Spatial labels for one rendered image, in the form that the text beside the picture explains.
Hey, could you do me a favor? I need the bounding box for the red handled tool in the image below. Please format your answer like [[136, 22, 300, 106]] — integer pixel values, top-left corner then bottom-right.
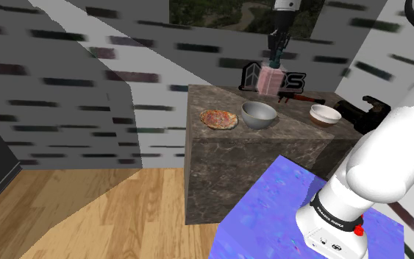
[[276, 92, 326, 106]]

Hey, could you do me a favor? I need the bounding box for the black appliance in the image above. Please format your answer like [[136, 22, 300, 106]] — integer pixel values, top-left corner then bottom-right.
[[335, 95, 393, 135]]

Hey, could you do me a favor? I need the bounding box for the blue purple robot stand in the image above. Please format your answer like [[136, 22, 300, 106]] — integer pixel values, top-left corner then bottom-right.
[[208, 155, 407, 259]]

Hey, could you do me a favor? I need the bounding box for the black logo sign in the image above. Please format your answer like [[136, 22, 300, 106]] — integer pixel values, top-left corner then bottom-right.
[[240, 62, 307, 93]]

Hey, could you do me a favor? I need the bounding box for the pink bottle with teal top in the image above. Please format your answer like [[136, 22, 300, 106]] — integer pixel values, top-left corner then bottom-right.
[[258, 53, 285, 96]]

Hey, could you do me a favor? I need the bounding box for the brown marble counter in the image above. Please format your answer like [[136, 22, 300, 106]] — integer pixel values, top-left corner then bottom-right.
[[184, 84, 365, 226]]

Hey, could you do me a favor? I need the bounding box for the white and brown bowl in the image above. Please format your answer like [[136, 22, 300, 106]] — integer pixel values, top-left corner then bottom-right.
[[309, 104, 343, 129]]

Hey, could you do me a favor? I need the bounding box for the grey bowl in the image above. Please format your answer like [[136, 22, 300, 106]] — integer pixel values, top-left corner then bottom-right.
[[240, 101, 278, 130]]

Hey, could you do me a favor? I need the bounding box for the round pizza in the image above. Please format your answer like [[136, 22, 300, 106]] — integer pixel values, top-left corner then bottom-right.
[[199, 109, 240, 131]]

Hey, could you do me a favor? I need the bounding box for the green landscape wall picture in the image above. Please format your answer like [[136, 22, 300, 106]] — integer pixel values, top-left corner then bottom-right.
[[168, 0, 326, 40]]

